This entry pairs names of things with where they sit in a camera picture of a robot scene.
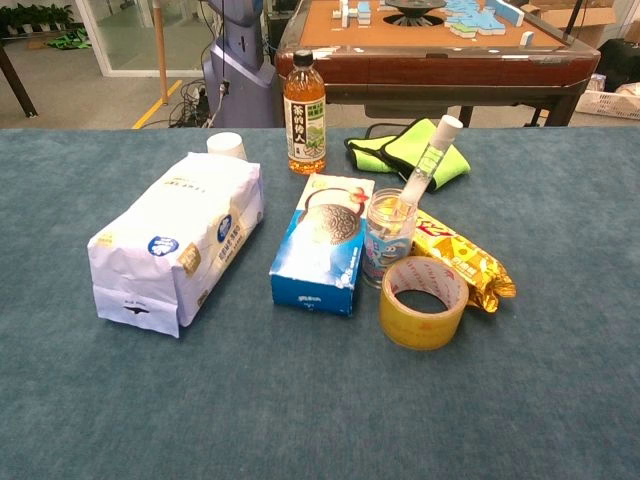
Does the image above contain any bundle of floor cables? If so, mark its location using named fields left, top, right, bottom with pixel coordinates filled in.
left=167, top=78, right=212, bottom=129

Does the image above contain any brown mahjong table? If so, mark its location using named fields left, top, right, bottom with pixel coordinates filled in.
left=274, top=0, right=602, bottom=129

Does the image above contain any amber tea bottle, black cap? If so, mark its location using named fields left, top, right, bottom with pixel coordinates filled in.
left=282, top=49, right=328, bottom=176

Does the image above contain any white paper cup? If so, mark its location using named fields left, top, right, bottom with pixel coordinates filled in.
left=205, top=131, right=249, bottom=162

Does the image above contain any green fabric on floor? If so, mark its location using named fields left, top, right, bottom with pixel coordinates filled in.
left=46, top=27, right=94, bottom=51

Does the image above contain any yellow foil snack packet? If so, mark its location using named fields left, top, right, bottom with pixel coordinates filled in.
left=410, top=208, right=518, bottom=314

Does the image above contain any neon green cloth, black trim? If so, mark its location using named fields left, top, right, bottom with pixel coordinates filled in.
left=343, top=117, right=472, bottom=193

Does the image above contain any bluish robot pedestal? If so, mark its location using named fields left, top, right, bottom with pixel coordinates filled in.
left=201, top=0, right=278, bottom=129

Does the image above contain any wooden pole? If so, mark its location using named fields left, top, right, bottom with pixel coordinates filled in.
left=152, top=0, right=170, bottom=106

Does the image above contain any black mahjong table dial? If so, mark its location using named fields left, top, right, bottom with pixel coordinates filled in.
left=383, top=0, right=448, bottom=26

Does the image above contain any white framed glass partition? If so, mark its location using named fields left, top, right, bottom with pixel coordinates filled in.
left=74, top=0, right=207, bottom=79

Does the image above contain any blue Oreo cookie box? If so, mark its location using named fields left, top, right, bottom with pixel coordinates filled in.
left=268, top=172, right=376, bottom=317

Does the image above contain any row of green plants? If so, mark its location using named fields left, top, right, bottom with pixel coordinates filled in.
left=0, top=2, right=75, bottom=36

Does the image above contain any cardboard box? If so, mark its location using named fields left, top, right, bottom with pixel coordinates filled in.
left=519, top=0, right=621, bottom=49

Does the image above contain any blue felt table cover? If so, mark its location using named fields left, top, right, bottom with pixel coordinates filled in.
left=0, top=127, right=640, bottom=480

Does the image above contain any black bag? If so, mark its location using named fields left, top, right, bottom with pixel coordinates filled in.
left=597, top=38, right=640, bottom=94

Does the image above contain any clear bottle with white cap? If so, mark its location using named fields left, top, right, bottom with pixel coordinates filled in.
left=392, top=113, right=465, bottom=236

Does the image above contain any yellowish packing tape roll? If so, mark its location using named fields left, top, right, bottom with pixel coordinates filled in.
left=378, top=255, right=471, bottom=351

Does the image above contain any dark wooden table leg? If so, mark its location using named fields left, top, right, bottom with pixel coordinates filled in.
left=0, top=42, right=39, bottom=119

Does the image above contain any glass jar with cartoon label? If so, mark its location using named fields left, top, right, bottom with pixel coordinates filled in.
left=363, top=188, right=419, bottom=291

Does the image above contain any white tissue paper pack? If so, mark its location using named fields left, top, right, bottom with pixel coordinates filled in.
left=86, top=151, right=266, bottom=339

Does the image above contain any white plastic basket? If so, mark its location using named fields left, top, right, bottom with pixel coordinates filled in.
left=574, top=82, right=640, bottom=121

